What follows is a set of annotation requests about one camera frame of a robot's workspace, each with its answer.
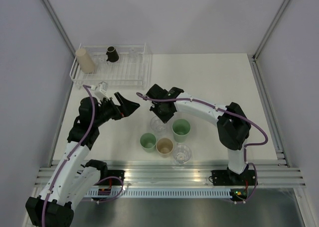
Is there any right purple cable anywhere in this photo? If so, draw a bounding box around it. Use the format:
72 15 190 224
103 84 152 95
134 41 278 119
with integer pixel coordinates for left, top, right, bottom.
136 92 269 204

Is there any aluminium mounting rail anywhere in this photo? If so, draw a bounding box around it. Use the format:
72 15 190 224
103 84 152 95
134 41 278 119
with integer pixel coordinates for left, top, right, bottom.
34 147 307 188

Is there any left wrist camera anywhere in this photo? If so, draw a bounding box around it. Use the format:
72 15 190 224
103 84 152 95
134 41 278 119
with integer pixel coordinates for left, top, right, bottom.
90 82 108 100

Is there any left aluminium frame post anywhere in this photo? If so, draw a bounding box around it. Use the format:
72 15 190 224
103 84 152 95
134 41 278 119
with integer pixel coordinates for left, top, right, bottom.
40 0 75 56

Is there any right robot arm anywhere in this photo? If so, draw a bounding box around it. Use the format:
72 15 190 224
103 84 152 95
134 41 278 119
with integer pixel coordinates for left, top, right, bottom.
146 84 251 185

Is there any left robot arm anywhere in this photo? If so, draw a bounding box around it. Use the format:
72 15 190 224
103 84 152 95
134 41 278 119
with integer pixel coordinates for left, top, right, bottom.
25 92 140 227

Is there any black brown cup holder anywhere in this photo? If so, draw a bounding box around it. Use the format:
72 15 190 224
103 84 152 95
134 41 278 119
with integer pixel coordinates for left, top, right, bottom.
106 46 119 63

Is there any tall green plastic cup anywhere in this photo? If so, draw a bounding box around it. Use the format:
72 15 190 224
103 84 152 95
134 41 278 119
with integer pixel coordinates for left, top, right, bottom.
172 119 191 143

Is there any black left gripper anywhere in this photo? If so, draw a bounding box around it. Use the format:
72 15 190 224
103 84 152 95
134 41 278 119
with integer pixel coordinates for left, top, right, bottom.
93 92 140 127

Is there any white slotted cable duct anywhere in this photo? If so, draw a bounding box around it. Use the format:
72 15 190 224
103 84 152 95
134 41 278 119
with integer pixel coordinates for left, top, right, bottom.
84 188 232 199

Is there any white wire dish rack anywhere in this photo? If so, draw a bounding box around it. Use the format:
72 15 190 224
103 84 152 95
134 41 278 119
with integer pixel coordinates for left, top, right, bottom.
70 44 152 89

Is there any short green plastic cup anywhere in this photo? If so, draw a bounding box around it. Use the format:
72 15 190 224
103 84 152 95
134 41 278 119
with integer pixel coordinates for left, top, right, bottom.
140 133 157 153

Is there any right aluminium frame post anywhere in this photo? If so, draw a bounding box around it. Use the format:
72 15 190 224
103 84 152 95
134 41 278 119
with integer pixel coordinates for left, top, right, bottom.
251 0 300 61

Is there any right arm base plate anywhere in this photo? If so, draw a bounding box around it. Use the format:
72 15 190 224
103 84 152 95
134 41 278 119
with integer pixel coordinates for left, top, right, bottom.
211 170 257 187

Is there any beige plastic cup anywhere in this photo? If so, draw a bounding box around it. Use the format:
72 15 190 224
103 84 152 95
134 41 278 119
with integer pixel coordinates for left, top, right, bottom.
156 138 174 158
75 48 95 74

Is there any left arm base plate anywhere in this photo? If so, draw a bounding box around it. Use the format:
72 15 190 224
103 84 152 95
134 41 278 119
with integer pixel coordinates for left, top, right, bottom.
95 170 125 187

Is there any clear faceted glass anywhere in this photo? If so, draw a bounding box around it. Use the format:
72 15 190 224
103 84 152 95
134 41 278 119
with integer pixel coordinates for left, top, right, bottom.
150 116 166 135
129 47 139 60
172 144 192 165
98 56 107 66

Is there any aluminium frame post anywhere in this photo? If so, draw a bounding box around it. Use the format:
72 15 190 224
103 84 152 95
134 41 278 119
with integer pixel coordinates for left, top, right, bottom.
251 0 300 61
40 0 75 56

